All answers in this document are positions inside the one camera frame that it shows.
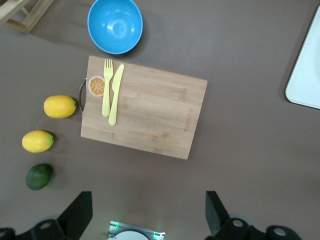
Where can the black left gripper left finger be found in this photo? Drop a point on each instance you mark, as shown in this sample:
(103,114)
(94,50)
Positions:
(75,215)

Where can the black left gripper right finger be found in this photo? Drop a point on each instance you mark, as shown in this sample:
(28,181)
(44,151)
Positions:
(217,220)

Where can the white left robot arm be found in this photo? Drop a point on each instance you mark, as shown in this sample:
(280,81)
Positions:
(130,236)

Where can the dark green avocado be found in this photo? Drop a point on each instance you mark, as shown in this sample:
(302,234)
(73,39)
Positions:
(38,177)

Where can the yellow lemon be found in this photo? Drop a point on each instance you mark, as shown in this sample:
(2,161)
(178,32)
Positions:
(60,106)
(37,141)

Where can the wooden cutting board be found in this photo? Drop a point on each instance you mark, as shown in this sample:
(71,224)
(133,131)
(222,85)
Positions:
(155,120)

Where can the yellow plastic fork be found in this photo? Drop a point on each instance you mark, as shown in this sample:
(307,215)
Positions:
(107,100)

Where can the yellow plastic knife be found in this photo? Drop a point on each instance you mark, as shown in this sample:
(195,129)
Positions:
(115,100)

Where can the toy orange slice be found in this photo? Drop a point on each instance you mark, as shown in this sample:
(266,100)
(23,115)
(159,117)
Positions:
(96,86)

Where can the cream bear print tray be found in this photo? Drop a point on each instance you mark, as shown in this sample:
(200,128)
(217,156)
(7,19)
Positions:
(308,75)

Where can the blue bowl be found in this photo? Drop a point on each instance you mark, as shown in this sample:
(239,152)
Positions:
(115,25)

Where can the wooden mug rack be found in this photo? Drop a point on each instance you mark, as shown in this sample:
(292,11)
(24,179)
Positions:
(15,26)

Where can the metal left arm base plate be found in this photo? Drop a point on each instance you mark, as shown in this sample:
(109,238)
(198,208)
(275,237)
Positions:
(113,226)

